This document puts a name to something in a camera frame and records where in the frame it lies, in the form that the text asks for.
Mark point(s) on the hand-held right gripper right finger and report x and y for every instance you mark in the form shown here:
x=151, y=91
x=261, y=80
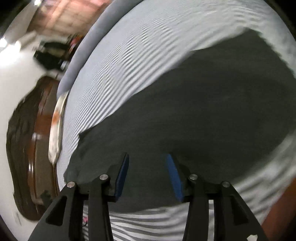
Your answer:
x=173, y=176

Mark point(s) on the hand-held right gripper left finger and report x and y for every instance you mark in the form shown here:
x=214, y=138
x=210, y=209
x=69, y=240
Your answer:
x=122, y=176

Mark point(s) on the dark carved wooden headboard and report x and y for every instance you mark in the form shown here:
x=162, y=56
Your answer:
x=23, y=143

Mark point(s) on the floral pillow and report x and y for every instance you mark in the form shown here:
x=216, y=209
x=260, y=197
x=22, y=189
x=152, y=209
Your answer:
x=56, y=129

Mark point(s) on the rolled grey checked blanket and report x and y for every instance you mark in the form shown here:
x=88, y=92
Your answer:
x=92, y=39

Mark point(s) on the bed with striped sheet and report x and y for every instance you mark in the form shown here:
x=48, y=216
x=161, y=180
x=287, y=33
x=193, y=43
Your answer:
x=138, y=46

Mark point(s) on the dark grey denim pants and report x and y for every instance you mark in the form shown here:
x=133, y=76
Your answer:
x=196, y=111

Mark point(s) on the pink patterned curtain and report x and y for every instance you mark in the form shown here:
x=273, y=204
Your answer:
x=69, y=16

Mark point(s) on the black jacket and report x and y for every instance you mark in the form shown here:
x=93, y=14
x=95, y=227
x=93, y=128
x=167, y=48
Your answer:
x=50, y=55

